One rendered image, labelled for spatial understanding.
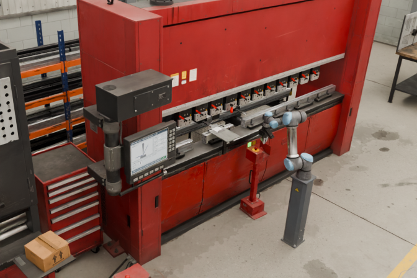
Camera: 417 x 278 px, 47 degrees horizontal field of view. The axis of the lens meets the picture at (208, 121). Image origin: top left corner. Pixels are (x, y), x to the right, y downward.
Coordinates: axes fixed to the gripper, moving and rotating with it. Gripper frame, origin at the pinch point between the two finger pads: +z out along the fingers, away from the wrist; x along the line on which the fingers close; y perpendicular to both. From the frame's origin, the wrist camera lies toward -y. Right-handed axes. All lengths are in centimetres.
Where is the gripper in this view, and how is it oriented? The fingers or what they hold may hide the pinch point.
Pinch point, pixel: (264, 143)
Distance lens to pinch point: 491.2
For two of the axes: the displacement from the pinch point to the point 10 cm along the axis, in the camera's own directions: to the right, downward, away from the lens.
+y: -6.0, -4.6, 6.5
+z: -1.1, 8.6, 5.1
